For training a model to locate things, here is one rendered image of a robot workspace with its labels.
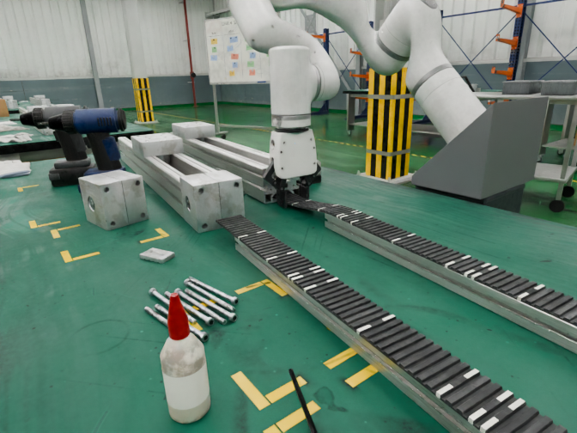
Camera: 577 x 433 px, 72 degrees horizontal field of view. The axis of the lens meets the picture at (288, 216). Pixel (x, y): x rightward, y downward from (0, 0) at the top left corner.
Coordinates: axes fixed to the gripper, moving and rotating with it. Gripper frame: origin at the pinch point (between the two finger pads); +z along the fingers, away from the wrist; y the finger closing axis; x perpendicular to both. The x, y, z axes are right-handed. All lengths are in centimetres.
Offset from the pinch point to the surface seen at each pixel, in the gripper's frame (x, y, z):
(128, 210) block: 8.8, -34.3, -1.0
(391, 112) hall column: 209, 237, 11
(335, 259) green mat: -27.9, -9.2, 2.0
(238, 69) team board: 553, 235, -37
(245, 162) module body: 13.8, -5.0, -6.2
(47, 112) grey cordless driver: 55, -44, -19
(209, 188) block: -4.3, -21.1, -6.5
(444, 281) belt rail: -43.4, -2.2, 1.1
